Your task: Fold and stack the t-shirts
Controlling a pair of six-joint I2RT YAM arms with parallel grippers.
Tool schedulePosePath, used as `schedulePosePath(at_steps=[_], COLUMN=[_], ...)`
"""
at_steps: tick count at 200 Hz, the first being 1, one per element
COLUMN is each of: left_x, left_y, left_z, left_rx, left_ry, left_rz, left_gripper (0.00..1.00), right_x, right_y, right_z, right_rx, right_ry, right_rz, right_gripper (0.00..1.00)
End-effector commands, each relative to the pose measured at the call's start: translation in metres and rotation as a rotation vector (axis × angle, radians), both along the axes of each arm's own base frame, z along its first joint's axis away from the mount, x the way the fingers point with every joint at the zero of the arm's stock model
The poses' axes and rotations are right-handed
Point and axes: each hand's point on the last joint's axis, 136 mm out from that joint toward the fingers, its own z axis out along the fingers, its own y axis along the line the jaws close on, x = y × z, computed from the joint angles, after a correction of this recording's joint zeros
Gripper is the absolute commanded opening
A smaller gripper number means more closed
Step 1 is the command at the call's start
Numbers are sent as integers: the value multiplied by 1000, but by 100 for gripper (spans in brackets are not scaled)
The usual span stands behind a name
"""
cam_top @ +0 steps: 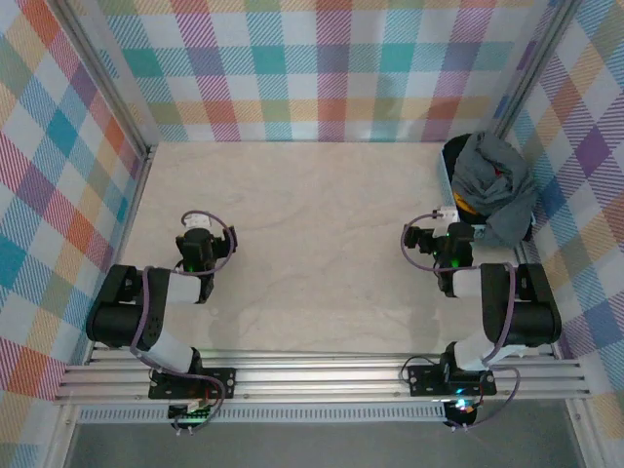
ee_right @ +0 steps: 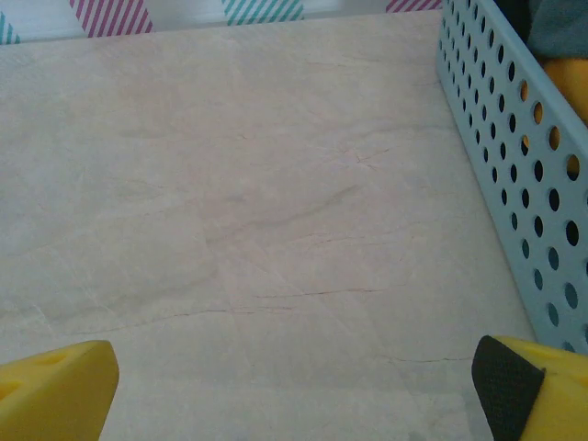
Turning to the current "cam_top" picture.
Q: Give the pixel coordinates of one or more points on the grey t-shirt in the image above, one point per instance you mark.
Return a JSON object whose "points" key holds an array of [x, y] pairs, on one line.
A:
{"points": [[487, 180]]}

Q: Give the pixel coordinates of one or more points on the yellow t-shirt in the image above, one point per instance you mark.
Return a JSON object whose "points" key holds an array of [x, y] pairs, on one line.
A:
{"points": [[460, 201]]}

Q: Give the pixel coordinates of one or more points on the light blue basket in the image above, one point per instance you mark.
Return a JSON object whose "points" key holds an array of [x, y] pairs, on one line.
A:
{"points": [[442, 170]]}

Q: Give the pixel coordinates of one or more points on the red t-shirt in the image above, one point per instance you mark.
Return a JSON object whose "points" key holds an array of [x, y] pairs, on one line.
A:
{"points": [[497, 171]]}

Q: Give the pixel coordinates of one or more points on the basket of clothes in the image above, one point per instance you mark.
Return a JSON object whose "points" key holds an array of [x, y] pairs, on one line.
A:
{"points": [[458, 146]]}

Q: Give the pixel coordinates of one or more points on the black controller board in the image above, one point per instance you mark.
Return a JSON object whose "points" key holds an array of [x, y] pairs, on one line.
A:
{"points": [[460, 412], [187, 414]]}

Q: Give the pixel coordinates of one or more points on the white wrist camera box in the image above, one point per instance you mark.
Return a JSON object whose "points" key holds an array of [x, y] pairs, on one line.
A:
{"points": [[446, 213], [196, 222]]}

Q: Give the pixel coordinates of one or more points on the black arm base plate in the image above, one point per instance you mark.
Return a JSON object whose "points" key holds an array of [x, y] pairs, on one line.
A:
{"points": [[424, 380], [219, 382]]}

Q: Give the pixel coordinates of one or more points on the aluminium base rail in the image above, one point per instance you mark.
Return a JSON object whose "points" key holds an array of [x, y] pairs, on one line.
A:
{"points": [[317, 378]]}

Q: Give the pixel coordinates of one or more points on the aluminium frame post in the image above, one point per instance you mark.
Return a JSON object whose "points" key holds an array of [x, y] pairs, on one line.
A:
{"points": [[105, 78], [536, 63]]}

